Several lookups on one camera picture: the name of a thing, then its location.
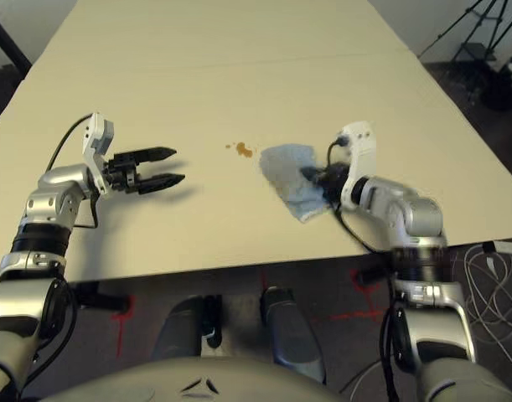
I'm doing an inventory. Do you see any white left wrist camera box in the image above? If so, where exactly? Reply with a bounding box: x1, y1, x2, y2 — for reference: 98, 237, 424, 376
80, 111, 116, 197

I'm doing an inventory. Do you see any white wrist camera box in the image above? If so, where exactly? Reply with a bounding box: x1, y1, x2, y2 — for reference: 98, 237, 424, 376
80, 111, 116, 197
340, 121, 377, 207

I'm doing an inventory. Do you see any grey robot leg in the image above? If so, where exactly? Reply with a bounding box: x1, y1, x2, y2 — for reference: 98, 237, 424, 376
259, 286, 328, 385
149, 294, 224, 362

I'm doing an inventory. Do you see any large brown liquid spill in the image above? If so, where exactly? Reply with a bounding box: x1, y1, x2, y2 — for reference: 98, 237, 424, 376
225, 142, 256, 159

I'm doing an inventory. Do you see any grey left robot leg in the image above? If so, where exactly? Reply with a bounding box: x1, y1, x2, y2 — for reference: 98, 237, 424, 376
149, 294, 224, 362

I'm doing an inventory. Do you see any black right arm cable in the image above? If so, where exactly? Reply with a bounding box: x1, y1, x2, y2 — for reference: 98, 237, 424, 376
325, 132, 397, 402

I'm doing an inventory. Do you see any white floor cable bundle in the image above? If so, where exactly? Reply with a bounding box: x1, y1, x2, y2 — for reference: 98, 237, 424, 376
459, 241, 512, 345

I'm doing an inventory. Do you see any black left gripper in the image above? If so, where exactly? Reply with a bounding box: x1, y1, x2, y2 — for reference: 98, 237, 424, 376
103, 146, 187, 196

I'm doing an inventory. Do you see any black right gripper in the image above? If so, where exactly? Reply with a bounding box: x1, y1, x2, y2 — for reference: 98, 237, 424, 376
300, 160, 354, 203

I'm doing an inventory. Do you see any black tripod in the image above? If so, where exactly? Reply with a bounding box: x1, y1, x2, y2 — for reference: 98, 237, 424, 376
417, 0, 512, 64

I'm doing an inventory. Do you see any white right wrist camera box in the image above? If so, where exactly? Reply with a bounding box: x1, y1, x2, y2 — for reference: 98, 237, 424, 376
340, 121, 377, 207

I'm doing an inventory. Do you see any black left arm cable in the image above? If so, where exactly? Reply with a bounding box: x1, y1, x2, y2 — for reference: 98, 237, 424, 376
44, 112, 101, 230

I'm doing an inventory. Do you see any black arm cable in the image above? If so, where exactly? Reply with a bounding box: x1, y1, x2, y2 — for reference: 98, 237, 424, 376
325, 132, 397, 402
44, 112, 101, 230

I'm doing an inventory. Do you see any red floor tape cross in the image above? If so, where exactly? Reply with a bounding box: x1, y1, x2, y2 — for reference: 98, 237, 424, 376
329, 271, 391, 324

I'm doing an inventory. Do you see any grey robot torso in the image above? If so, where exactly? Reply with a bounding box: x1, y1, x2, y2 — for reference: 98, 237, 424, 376
40, 354, 345, 402

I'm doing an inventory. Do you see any light blue terry rag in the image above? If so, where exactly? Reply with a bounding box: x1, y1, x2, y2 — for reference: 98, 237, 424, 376
259, 142, 337, 224

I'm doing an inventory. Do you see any grey right robot leg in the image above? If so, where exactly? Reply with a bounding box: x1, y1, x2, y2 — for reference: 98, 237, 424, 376
259, 286, 328, 385

